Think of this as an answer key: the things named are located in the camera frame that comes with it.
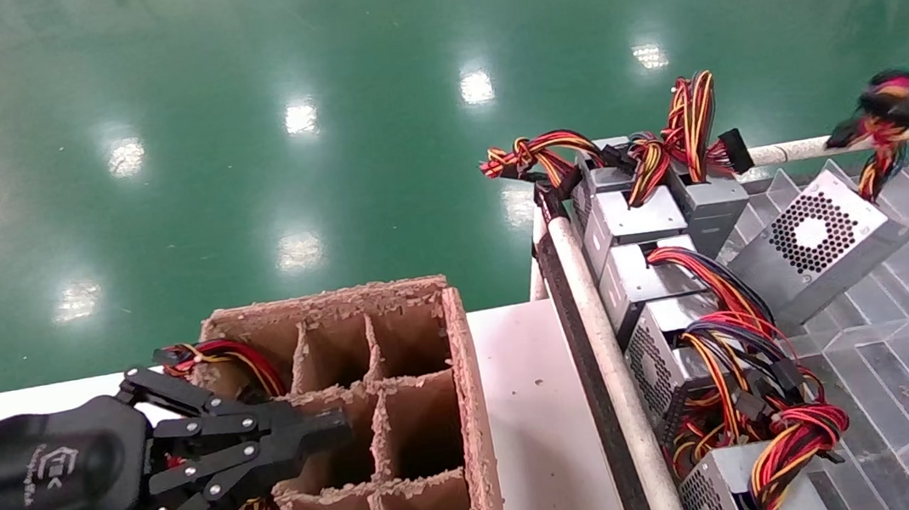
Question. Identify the grey power supply row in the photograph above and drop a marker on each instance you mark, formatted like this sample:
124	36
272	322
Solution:
626	406

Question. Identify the black pipe connector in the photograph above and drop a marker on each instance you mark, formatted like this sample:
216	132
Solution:
550	203

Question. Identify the short white rack pipe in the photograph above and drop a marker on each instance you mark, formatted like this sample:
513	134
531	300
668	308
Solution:
537	280

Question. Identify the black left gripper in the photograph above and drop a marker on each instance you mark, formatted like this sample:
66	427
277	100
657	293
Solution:
36	491

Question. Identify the cardboard box with dividers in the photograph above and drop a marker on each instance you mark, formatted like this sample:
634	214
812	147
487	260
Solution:
412	337

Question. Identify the long white rack pipe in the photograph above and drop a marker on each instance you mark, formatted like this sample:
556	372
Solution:
793	150

